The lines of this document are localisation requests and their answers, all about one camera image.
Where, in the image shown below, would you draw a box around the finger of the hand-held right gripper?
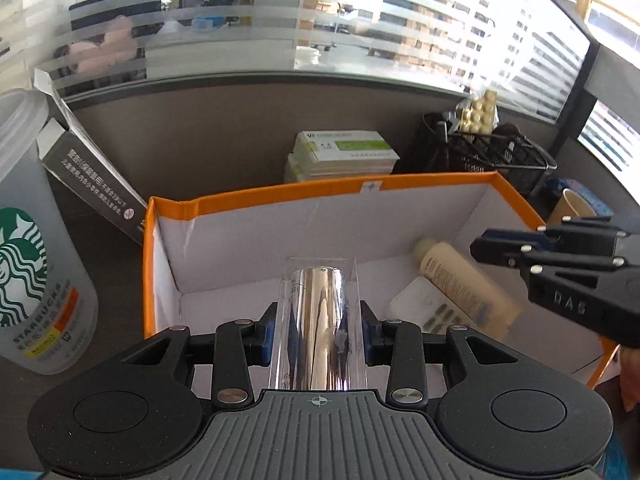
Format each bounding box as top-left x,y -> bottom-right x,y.
470,227 -> 628,270
537,216 -> 632,248

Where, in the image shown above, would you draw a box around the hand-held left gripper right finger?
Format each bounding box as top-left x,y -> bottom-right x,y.
359,301 -> 521,407

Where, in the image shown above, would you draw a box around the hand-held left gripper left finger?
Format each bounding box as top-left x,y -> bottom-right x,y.
120,301 -> 277,407

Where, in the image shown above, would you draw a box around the silver cylinder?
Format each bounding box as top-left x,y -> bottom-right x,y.
267,255 -> 372,393

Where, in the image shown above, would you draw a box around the orange cardboard box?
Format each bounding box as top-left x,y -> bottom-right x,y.
141,171 -> 621,390

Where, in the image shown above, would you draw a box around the brown paper cup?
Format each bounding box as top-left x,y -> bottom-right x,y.
547,189 -> 601,226

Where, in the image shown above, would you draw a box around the cream plastic bottle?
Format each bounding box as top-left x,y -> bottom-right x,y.
412,236 -> 523,338

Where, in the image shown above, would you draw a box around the black mesh basket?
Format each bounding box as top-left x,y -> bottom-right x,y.
422,112 -> 558,196

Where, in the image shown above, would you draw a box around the cream building blocks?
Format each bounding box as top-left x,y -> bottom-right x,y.
457,89 -> 501,136

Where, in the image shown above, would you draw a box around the white green flat box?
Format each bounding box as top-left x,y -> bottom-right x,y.
284,154 -> 323,184
292,131 -> 402,177

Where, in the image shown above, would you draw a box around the dark grey carton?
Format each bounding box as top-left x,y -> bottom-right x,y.
32,69 -> 150,247

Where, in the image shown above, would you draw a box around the frosted plastic cup green logo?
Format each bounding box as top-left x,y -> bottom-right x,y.
0,88 -> 99,376

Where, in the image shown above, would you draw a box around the pink plush toy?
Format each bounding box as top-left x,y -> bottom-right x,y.
67,15 -> 147,77

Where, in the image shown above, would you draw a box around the black office chair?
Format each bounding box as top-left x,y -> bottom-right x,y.
67,0 -> 166,81

